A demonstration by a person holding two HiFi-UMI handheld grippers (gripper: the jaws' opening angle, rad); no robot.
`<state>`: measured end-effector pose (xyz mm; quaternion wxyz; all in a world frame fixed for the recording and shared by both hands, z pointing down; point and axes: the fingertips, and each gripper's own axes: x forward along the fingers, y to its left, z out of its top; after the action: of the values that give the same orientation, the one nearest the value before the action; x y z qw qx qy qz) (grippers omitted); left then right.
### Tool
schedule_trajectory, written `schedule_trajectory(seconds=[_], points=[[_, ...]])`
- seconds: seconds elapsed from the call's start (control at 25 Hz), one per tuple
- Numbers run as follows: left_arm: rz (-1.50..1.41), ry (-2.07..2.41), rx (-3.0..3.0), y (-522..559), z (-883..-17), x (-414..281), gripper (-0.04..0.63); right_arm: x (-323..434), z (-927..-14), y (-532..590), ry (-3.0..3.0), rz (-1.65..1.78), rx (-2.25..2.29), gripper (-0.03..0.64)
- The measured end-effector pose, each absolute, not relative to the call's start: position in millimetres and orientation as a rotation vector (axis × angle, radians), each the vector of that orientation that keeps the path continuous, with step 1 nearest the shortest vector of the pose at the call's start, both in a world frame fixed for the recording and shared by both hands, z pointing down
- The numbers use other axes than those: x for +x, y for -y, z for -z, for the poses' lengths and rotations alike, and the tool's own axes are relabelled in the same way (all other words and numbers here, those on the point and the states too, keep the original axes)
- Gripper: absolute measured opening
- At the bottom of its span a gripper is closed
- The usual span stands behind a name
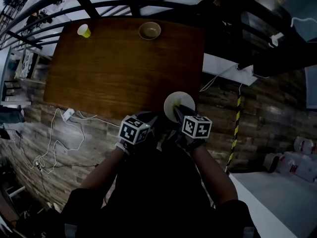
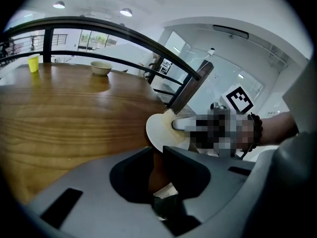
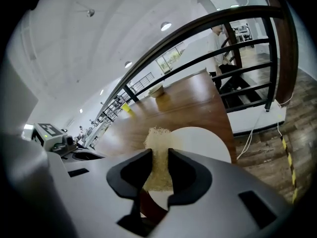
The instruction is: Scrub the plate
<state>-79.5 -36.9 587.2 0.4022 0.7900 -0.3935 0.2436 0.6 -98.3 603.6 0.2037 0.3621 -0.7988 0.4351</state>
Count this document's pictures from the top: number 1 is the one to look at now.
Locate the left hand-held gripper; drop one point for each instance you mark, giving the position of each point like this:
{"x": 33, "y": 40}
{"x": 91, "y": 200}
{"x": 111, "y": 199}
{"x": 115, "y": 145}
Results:
{"x": 133, "y": 131}

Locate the person's right forearm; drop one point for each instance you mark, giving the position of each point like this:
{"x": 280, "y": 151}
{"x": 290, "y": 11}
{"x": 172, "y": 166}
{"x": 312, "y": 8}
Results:
{"x": 213, "y": 172}

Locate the yellow black hazard strip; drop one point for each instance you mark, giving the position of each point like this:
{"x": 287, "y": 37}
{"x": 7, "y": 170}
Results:
{"x": 235, "y": 133}

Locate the white desk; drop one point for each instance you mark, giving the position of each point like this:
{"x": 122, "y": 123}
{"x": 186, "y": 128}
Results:
{"x": 5, "y": 66}

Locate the beige bowl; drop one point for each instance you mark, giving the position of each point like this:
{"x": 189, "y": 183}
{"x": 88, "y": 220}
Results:
{"x": 149, "y": 31}

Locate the yellow paper cup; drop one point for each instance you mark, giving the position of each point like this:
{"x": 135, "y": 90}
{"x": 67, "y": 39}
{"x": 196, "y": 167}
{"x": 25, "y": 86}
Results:
{"x": 84, "y": 31}

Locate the glass board panel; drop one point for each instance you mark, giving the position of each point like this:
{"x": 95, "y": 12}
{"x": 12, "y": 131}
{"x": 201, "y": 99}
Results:
{"x": 302, "y": 16}

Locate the brown wooden table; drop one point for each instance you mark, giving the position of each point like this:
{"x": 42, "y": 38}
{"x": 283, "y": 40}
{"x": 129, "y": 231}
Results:
{"x": 119, "y": 71}

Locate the person's left forearm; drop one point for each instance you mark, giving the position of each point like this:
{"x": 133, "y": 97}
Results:
{"x": 104, "y": 172}

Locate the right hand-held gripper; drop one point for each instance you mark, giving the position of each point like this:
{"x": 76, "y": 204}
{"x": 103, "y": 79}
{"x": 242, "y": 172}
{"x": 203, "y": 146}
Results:
{"x": 196, "y": 128}

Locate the white round plate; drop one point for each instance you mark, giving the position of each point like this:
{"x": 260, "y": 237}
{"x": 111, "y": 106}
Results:
{"x": 173, "y": 100}

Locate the large white bag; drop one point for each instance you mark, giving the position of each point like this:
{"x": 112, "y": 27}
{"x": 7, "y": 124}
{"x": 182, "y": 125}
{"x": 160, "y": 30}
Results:
{"x": 299, "y": 165}

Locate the person's dark clothing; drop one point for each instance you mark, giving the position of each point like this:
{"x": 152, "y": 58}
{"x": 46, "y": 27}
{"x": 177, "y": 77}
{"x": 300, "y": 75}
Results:
{"x": 158, "y": 195}

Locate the white power strip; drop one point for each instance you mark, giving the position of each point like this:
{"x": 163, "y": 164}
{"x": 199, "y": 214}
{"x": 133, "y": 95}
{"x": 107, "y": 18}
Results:
{"x": 68, "y": 114}

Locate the light wooden frame chair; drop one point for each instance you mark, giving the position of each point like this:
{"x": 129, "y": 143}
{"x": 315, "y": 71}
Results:
{"x": 27, "y": 63}

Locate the white security camera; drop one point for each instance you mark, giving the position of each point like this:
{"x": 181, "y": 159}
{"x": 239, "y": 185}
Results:
{"x": 277, "y": 40}

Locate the white railing base ledge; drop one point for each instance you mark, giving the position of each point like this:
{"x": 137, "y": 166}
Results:
{"x": 230, "y": 71}

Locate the small white bag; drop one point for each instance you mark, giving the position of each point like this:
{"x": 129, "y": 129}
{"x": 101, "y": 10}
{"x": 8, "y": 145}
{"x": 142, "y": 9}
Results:
{"x": 304, "y": 144}

